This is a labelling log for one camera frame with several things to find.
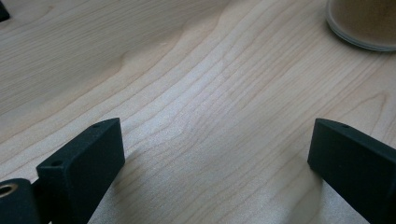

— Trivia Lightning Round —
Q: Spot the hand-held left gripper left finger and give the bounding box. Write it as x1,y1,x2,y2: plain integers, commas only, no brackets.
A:
35,117,126,224

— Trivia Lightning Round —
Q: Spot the clear glass jar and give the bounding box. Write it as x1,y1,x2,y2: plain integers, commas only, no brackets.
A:
325,0,396,52

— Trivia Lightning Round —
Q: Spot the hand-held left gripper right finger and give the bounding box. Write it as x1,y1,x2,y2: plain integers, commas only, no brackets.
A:
306,118,396,224

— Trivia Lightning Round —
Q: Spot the black object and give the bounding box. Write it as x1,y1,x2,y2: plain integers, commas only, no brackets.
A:
0,2,11,23

